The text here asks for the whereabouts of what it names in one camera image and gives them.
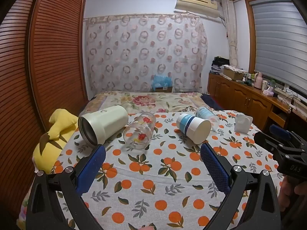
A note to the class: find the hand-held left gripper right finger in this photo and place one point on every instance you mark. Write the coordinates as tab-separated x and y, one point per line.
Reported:
214	167

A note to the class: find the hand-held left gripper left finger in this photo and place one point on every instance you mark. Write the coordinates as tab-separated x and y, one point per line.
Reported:
92	167

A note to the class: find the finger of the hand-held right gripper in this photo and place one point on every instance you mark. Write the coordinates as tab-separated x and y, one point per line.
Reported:
265	140
280	130

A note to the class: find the blue and white paper cup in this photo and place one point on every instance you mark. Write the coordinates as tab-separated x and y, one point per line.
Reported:
194	128

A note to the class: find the cream thermos cup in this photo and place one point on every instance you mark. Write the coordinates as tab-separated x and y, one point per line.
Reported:
108	122

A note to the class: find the clear plastic cup blue label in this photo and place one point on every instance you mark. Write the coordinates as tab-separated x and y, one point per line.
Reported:
207	115

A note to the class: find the flower print glass cup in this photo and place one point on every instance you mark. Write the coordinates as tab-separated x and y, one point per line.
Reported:
139	130

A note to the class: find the person's right hand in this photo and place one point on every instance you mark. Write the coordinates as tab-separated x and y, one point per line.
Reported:
286	191

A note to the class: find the white square container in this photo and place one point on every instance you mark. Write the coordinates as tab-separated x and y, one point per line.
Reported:
243	122

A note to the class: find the wooden sideboard cabinet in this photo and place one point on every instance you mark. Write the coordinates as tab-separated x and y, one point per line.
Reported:
239	95

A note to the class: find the yellow plush toy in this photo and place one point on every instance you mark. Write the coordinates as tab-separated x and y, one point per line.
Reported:
61	127

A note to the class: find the pink bottle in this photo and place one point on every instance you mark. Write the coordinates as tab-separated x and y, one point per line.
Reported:
258	81

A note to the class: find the orange print tablecloth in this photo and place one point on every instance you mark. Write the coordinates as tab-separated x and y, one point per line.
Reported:
153	172

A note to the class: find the dark blue cloth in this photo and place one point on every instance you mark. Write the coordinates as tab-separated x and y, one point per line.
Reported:
211	101

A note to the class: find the cardboard box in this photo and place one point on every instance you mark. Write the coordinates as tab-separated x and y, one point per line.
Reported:
232	73

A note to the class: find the floral bed blanket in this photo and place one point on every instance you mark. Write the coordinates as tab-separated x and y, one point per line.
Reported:
144	101

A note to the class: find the grey window blind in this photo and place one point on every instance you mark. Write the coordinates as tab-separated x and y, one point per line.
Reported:
280	43

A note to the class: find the stack of folded clothes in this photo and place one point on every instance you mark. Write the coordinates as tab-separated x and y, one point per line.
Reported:
218	64

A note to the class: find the small brown box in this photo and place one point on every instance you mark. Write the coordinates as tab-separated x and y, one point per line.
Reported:
163	89

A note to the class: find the blue plastic bag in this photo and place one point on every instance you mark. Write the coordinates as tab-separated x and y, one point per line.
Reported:
162	81

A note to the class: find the beige window curtain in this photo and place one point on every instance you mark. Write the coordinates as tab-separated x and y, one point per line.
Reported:
231	33

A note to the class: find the wooden louvered wardrobe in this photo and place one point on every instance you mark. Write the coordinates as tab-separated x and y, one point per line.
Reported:
48	64

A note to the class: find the wall air conditioner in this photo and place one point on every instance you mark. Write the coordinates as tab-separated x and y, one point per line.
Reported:
196	3

